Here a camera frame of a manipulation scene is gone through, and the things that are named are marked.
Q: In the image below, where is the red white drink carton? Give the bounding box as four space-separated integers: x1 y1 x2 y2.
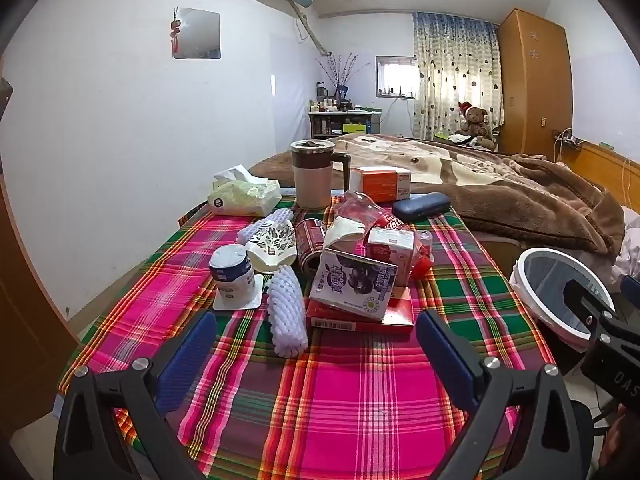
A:
365 227 416 281

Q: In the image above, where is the brown teddy bear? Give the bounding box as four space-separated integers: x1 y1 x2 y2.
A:
452 101 498 148

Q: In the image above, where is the white foam fruit net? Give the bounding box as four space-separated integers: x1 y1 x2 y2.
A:
263 265 309 358
236 208 295 246

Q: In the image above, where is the flat red box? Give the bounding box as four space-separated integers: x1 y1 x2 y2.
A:
306 285 416 333

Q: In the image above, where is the white leaf print paper cup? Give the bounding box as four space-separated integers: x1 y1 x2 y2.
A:
244 220 297 273

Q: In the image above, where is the orange white cardboard box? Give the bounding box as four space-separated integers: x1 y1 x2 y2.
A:
348 166 412 204

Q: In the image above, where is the small window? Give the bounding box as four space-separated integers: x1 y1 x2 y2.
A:
376 56 418 97

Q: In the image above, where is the cluttered small desk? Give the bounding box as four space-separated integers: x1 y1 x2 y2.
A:
307 107 383 138

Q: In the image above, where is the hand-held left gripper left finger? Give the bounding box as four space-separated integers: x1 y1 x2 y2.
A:
52 310 218 480

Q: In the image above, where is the patterned window curtain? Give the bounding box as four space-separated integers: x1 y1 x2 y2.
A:
412 11 505 141

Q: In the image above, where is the wooden bed headboard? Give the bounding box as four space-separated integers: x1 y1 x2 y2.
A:
552 135 640 206

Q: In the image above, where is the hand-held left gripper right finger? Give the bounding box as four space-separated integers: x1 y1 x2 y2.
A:
416 309 593 480

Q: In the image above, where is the red drink can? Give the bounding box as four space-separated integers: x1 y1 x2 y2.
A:
294 218 328 273

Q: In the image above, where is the white round trash bin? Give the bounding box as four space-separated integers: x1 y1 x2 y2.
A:
510 247 617 353

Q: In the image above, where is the crumpled cream paper cup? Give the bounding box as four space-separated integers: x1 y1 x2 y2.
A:
325 216 368 256

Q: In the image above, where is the air conditioner pipe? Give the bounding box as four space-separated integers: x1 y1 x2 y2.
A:
290 2 333 56

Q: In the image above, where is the brown plush blanket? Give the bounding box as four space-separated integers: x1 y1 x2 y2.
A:
250 132 626 261

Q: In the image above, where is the brown wooden door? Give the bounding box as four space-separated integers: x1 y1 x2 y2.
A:
0 75 81 436

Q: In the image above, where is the crushed clear plastic bottle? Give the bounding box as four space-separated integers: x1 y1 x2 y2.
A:
342 191 416 246

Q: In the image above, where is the square wall mirror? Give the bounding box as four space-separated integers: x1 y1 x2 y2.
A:
173 7 222 60

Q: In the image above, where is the purple drink carton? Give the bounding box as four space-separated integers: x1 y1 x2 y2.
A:
310 248 399 323

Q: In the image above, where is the pink brown lidded mug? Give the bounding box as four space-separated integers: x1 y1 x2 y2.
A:
290 139 351 210

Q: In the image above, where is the vase with dry branches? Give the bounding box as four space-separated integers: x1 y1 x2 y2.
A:
315 52 361 101

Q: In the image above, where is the wooden wardrobe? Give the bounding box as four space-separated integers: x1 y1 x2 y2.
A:
496 8 573 163

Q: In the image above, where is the pink green plaid tablecloth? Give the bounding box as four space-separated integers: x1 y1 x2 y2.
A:
57 195 558 480

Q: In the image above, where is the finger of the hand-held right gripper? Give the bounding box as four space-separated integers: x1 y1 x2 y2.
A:
564 278 618 318

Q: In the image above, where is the navy glasses case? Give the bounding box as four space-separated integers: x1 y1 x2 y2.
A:
391 192 452 222

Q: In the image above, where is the green tissue pack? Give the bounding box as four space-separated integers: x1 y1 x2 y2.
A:
207 165 282 218

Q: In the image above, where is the clear plastic cup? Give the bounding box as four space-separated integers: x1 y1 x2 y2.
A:
414 230 436 261

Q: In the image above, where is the white blue yogurt cup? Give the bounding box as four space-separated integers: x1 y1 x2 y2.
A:
208 245 264 311

